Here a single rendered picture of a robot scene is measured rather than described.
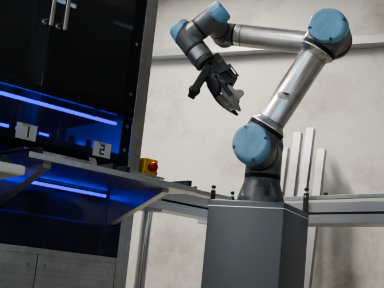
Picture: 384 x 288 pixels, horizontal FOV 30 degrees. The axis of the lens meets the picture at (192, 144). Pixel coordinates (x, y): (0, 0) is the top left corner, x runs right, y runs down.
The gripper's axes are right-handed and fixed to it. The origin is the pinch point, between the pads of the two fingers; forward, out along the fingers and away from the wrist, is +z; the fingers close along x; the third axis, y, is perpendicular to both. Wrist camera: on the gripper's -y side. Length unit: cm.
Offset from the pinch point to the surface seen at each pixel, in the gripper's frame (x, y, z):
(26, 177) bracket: 36, -58, -25
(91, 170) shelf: 28, -41, -14
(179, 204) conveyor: 108, 12, -7
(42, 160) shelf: 21, -55, -22
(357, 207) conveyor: 66, 59, 41
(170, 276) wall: 342, 69, -15
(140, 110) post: 72, 7, -43
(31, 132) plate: 56, -43, -48
